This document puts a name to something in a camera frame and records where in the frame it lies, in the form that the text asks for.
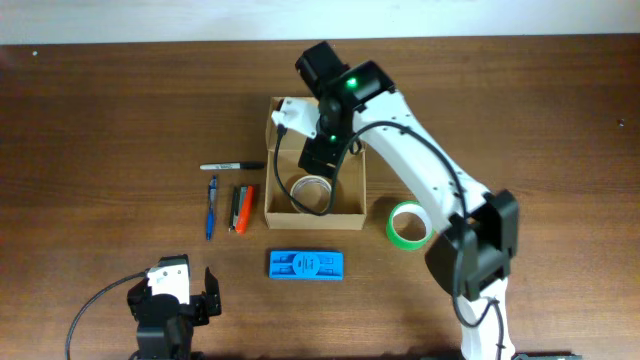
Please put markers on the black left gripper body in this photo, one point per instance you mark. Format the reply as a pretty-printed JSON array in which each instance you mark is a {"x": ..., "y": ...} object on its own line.
[{"x": 201, "y": 305}]

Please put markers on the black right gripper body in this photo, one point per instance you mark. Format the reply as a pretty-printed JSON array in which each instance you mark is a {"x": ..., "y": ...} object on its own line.
[{"x": 317, "y": 163}]

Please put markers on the clear tape roll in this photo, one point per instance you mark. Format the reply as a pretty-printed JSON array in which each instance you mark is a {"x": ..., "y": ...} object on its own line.
[{"x": 313, "y": 192}]

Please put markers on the blue ballpoint pen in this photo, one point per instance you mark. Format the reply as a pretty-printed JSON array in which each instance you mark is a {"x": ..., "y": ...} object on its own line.
[{"x": 210, "y": 224}]

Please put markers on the blue plastic case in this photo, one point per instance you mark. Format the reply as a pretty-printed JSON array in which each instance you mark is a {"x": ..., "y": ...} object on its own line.
[{"x": 306, "y": 265}]

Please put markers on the green tape roll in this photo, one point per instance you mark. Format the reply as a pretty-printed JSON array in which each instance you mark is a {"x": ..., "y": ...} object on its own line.
[{"x": 409, "y": 226}]

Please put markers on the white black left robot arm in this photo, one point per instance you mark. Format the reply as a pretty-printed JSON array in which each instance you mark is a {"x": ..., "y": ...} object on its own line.
[{"x": 167, "y": 313}]

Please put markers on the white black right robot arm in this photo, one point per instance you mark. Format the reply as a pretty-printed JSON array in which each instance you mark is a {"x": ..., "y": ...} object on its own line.
[{"x": 476, "y": 230}]

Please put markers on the black white marker pen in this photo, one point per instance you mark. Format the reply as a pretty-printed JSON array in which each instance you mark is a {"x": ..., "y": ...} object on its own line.
[{"x": 248, "y": 165}]

